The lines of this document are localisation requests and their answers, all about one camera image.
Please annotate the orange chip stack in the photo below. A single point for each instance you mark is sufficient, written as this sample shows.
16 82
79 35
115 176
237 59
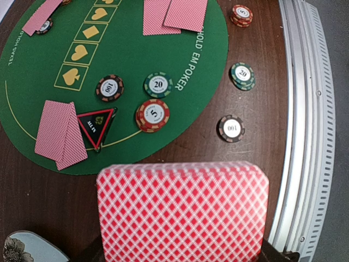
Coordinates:
241 16

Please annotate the light blue flower plate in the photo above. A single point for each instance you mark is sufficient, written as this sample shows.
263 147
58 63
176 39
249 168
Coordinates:
27 246

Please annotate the red-backed playing card deck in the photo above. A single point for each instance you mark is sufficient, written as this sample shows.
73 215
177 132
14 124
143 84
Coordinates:
212 211

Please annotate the black red triangular dealer marker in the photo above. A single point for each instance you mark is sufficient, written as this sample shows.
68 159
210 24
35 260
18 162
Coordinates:
96 124

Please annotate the green chip stack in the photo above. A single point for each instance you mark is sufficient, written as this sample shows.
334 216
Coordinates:
243 76

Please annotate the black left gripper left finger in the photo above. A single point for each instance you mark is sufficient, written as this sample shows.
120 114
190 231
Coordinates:
94 252

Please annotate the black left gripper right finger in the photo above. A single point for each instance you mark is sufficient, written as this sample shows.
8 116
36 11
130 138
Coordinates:
270 254

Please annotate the dealt card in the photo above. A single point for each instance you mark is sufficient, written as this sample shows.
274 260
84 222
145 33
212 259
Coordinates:
40 16
186 14
74 150
52 130
154 13

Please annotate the red black chip stack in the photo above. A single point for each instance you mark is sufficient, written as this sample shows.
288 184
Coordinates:
231 128

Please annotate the metal front rail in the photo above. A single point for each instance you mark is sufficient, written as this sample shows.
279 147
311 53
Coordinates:
310 135

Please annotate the round green poker mat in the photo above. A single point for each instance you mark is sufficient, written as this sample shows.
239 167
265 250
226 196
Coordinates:
88 41

